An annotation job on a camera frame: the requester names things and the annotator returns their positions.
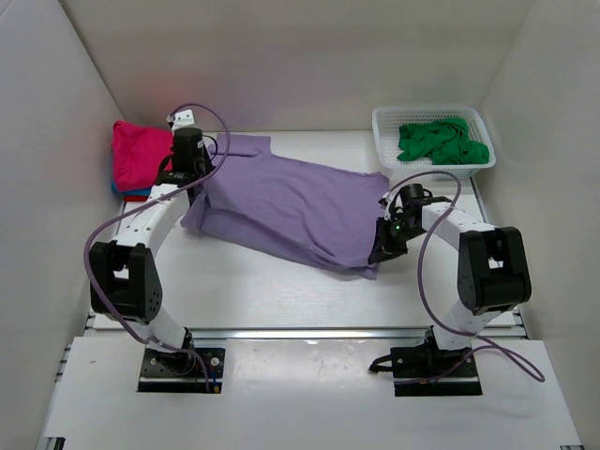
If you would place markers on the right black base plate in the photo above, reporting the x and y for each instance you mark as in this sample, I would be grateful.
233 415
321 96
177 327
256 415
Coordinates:
423 372

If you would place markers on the aluminium rail front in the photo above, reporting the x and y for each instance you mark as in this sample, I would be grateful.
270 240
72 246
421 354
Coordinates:
513 332

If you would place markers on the folded red t shirt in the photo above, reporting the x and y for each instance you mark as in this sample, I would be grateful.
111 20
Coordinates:
135 198

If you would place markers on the green t shirt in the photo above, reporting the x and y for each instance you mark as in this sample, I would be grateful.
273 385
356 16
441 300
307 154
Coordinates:
443 142

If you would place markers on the purple t shirt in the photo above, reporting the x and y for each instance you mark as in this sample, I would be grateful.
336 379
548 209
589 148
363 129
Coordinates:
299 211

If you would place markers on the white plastic basket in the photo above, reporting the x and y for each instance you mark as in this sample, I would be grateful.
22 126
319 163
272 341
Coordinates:
385 122

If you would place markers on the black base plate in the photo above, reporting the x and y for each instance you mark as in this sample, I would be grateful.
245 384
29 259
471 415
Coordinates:
423 372
178 373

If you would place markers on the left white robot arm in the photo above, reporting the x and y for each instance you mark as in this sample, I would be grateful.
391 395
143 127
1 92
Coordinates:
125 268

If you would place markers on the folded pink t shirt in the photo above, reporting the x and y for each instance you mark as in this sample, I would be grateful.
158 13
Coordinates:
136 154

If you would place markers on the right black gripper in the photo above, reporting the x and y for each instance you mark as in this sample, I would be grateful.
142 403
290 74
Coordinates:
384 248

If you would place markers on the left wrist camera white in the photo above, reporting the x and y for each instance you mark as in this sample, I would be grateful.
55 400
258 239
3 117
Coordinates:
181 119

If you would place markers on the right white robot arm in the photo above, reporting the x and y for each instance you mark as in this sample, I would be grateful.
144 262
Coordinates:
492 278

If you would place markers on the folded blue t shirt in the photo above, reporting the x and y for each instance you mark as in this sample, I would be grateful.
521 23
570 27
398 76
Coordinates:
144 192

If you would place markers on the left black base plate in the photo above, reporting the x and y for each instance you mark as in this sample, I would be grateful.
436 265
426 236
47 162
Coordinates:
178 373

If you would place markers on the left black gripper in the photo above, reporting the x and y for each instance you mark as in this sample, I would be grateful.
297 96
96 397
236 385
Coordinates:
210 164

